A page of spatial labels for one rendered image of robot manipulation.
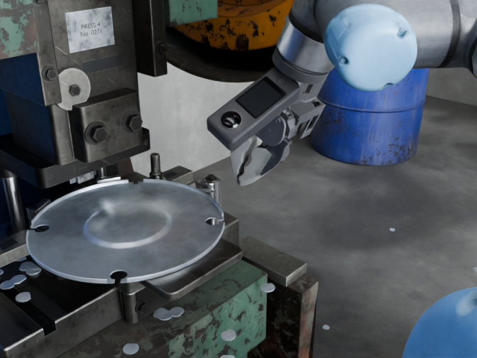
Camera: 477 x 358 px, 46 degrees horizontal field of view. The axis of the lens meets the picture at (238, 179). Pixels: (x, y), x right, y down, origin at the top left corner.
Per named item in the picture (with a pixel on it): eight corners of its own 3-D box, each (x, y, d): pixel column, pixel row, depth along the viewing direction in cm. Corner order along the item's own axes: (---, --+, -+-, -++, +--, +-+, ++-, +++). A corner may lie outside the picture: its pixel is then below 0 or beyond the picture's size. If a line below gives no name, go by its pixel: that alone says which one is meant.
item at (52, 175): (155, 162, 91) (152, 131, 89) (45, 206, 78) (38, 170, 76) (97, 138, 101) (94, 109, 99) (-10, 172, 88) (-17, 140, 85)
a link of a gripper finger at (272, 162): (275, 179, 76) (300, 130, 70) (267, 183, 75) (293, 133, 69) (250, 157, 77) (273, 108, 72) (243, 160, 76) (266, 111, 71)
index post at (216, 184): (223, 224, 99) (223, 175, 95) (211, 230, 97) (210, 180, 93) (212, 218, 101) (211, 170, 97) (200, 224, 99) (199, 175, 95)
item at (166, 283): (245, 322, 84) (245, 246, 78) (175, 374, 75) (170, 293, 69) (139, 258, 99) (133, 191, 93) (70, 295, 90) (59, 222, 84)
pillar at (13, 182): (29, 228, 92) (14, 150, 86) (16, 233, 91) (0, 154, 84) (22, 224, 93) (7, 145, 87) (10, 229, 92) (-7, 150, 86)
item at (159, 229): (50, 185, 96) (50, 182, 96) (219, 180, 98) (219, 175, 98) (0, 290, 70) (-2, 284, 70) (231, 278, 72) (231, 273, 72)
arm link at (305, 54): (325, 50, 61) (271, 11, 64) (308, 84, 64) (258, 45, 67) (359, 39, 66) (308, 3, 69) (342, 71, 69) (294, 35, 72)
